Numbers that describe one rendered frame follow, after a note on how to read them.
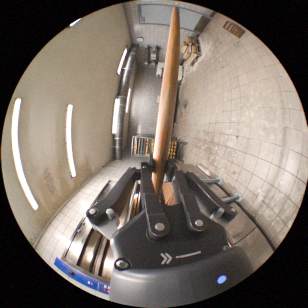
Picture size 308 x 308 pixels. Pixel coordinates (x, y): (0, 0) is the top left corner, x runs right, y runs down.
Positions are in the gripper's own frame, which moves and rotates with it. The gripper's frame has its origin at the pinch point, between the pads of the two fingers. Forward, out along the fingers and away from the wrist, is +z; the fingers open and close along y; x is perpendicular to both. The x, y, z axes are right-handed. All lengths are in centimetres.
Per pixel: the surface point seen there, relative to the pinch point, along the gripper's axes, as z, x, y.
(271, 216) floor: -18, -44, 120
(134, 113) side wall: 499, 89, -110
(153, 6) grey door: 78, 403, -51
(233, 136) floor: 85, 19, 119
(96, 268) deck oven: -21, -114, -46
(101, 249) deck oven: 7, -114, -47
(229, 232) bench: 2, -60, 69
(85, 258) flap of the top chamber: -15, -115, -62
